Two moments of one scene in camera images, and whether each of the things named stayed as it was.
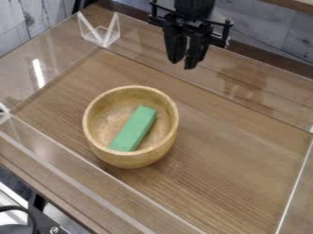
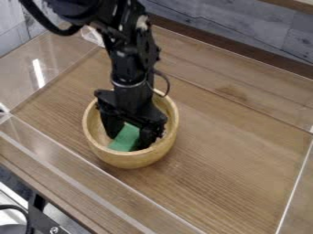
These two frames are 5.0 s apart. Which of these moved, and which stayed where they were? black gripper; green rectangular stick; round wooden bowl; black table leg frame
Moved: black gripper
Stayed: round wooden bowl; green rectangular stick; black table leg frame
